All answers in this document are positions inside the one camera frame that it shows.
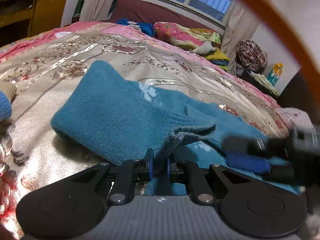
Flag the beige right curtain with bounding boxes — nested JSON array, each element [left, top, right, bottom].
[[220, 0, 260, 75]]

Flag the beige left curtain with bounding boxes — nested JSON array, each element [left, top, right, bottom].
[[79, 0, 113, 22]]

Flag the blue clothes pile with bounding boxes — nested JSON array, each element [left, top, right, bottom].
[[116, 18, 156, 37]]

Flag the floral brown bundle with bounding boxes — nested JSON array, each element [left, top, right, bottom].
[[236, 40, 267, 73]]

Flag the orange cable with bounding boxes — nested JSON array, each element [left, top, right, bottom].
[[220, 0, 320, 111]]

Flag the green papers stack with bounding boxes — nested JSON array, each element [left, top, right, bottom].
[[248, 71, 279, 98]]

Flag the teal fleece garment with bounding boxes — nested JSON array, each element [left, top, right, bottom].
[[50, 60, 306, 196]]

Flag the wooden side cabinet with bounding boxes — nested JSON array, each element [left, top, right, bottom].
[[1, 0, 67, 46]]

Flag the yellow blue folded clothes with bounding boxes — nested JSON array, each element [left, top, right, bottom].
[[204, 47, 230, 71]]

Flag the beige checked folded cloth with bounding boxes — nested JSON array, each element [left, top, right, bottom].
[[0, 81, 17, 103]]

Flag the beige curtain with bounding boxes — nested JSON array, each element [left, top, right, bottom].
[[79, 0, 113, 22], [220, 0, 260, 75]]

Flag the floral satin bedspread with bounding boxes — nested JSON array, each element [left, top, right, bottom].
[[1, 23, 290, 239]]

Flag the blue knitted garment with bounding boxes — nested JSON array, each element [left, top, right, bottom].
[[0, 91, 12, 122]]

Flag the dark red headboard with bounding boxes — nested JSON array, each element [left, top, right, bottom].
[[109, 0, 224, 35]]

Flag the pink spotted pillow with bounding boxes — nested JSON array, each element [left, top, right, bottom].
[[277, 107, 315, 131]]

